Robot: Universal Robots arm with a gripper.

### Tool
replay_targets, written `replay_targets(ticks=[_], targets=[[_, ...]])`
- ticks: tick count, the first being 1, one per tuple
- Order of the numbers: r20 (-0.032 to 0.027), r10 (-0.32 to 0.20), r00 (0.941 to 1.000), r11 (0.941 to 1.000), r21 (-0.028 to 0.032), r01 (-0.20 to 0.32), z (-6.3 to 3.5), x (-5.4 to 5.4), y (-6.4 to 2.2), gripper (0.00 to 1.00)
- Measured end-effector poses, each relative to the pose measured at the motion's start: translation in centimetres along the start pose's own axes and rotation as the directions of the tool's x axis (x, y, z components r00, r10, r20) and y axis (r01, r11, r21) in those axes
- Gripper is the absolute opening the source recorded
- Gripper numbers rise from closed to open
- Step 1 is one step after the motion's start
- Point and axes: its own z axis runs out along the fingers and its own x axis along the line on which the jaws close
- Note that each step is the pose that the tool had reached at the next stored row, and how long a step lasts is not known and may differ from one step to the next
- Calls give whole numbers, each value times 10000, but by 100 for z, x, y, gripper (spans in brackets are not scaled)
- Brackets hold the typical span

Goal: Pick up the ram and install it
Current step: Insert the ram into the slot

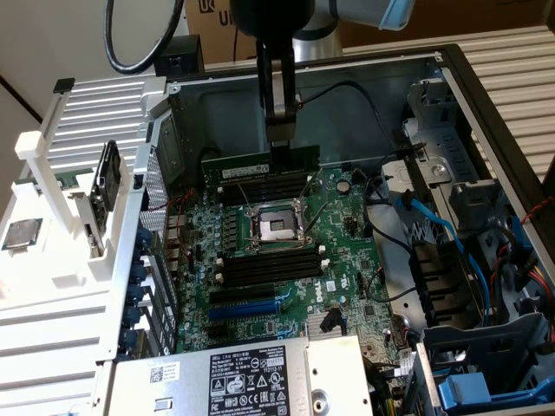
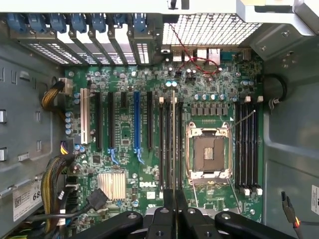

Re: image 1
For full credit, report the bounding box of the long blue expansion slot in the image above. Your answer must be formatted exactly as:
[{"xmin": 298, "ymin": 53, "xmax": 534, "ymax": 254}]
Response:
[{"xmin": 207, "ymin": 299, "xmax": 282, "ymax": 322}]

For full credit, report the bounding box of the red yellow power wire bundle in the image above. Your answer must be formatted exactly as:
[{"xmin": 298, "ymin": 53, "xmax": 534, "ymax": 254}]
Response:
[{"xmin": 515, "ymin": 262, "xmax": 555, "ymax": 343}]

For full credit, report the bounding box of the thin black wire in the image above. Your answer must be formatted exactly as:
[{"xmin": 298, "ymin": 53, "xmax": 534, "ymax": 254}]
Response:
[
  {"xmin": 367, "ymin": 270, "xmax": 420, "ymax": 304},
  {"xmin": 362, "ymin": 171, "xmax": 417, "ymax": 261}
]

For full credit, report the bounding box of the silver power supply unit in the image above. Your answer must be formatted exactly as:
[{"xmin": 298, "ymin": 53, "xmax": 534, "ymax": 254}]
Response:
[{"xmin": 100, "ymin": 333, "xmax": 375, "ymax": 416}]

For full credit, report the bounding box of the black RAM slot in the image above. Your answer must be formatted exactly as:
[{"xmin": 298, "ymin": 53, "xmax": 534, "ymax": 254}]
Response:
[
  {"xmin": 219, "ymin": 252, "xmax": 329, "ymax": 275},
  {"xmin": 219, "ymin": 267, "xmax": 330, "ymax": 290},
  {"xmin": 223, "ymin": 189, "xmax": 307, "ymax": 205},
  {"xmin": 242, "ymin": 171, "xmax": 311, "ymax": 186},
  {"xmin": 215, "ymin": 244, "xmax": 327, "ymax": 267},
  {"xmin": 220, "ymin": 183, "xmax": 309, "ymax": 198},
  {"xmin": 215, "ymin": 258, "xmax": 331, "ymax": 283},
  {"xmin": 219, "ymin": 177, "xmax": 310, "ymax": 192}
]

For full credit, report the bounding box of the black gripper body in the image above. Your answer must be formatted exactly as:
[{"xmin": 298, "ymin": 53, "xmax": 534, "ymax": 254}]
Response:
[{"xmin": 229, "ymin": 0, "xmax": 314, "ymax": 43}]

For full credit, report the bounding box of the small black box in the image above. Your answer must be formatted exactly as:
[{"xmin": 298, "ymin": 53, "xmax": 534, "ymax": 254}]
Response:
[{"xmin": 153, "ymin": 34, "xmax": 206, "ymax": 77}]

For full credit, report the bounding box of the graphics card black cooler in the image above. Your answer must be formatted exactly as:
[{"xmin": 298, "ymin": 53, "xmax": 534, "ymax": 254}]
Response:
[{"xmin": 82, "ymin": 139, "xmax": 123, "ymax": 261}]

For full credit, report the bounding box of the silver CPU chip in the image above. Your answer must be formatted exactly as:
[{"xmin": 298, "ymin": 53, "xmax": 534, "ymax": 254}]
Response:
[{"xmin": 0, "ymin": 218, "xmax": 44, "ymax": 252}]

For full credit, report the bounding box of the red black twisted wire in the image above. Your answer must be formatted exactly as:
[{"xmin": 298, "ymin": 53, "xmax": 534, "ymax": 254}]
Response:
[
  {"xmin": 518, "ymin": 197, "xmax": 555, "ymax": 226},
  {"xmin": 142, "ymin": 190, "xmax": 197, "ymax": 214}
]

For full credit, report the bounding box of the black wire with connector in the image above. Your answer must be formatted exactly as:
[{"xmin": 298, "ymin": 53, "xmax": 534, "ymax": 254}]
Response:
[{"xmin": 296, "ymin": 80, "xmax": 404, "ymax": 153}]

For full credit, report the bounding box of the grey blue drive cage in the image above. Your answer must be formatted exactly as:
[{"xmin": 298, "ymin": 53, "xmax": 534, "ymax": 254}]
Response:
[{"xmin": 415, "ymin": 310, "xmax": 555, "ymax": 416}]

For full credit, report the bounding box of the grey metal disk bay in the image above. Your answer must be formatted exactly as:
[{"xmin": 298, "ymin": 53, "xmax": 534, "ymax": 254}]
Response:
[{"xmin": 401, "ymin": 77, "xmax": 513, "ymax": 235}]

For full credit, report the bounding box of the white corner bracket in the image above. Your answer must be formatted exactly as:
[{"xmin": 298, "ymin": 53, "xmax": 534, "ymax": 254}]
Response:
[{"xmin": 139, "ymin": 74, "xmax": 170, "ymax": 129}]

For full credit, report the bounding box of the CPU socket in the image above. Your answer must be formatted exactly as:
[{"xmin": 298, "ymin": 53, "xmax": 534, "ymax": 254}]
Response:
[{"xmin": 245, "ymin": 198, "xmax": 317, "ymax": 253}]

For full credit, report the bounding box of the green motherboard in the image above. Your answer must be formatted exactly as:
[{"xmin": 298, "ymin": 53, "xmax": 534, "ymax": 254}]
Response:
[{"xmin": 166, "ymin": 166, "xmax": 417, "ymax": 361}]

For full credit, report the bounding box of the printed brown cardboard box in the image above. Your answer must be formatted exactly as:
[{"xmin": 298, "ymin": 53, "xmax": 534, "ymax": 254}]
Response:
[{"xmin": 184, "ymin": 0, "xmax": 261, "ymax": 64}]

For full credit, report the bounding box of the thick black camera cable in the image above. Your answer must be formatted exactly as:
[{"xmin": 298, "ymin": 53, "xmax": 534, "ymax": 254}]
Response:
[{"xmin": 102, "ymin": 0, "xmax": 186, "ymax": 75}]

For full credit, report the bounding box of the long black expansion slot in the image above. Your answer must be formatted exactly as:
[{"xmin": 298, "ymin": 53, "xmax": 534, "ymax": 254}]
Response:
[{"xmin": 209, "ymin": 283, "xmax": 278, "ymax": 307}]

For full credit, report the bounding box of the open grey PC case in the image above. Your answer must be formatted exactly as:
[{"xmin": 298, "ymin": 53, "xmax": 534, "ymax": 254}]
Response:
[{"xmin": 93, "ymin": 42, "xmax": 555, "ymax": 416}]

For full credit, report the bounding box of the white plastic parts rack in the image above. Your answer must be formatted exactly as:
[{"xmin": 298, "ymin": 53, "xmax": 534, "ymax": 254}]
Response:
[{"xmin": 0, "ymin": 77, "xmax": 136, "ymax": 311}]

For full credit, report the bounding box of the thin metal locking lever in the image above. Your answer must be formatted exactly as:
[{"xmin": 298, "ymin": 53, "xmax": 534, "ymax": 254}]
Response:
[
  {"xmin": 298, "ymin": 166, "xmax": 326, "ymax": 205},
  {"xmin": 236, "ymin": 184, "xmax": 257, "ymax": 218}
]

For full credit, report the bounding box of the plain brown cardboard box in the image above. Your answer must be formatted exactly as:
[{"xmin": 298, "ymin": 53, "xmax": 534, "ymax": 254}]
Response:
[{"xmin": 340, "ymin": 0, "xmax": 555, "ymax": 49}]

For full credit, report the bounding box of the green RAM stick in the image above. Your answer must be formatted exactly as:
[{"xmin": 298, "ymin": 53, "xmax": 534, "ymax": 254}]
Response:
[
  {"xmin": 16, "ymin": 166, "xmax": 95, "ymax": 190},
  {"xmin": 200, "ymin": 144, "xmax": 323, "ymax": 190}
]

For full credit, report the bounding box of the blue plastic drive carrier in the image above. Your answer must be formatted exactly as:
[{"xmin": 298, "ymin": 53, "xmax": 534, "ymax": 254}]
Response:
[{"xmin": 435, "ymin": 371, "xmax": 555, "ymax": 411}]

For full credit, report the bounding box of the silver finned heat sink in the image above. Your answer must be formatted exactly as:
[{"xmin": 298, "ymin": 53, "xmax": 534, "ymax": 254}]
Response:
[{"xmin": 304, "ymin": 308, "xmax": 349, "ymax": 337}]

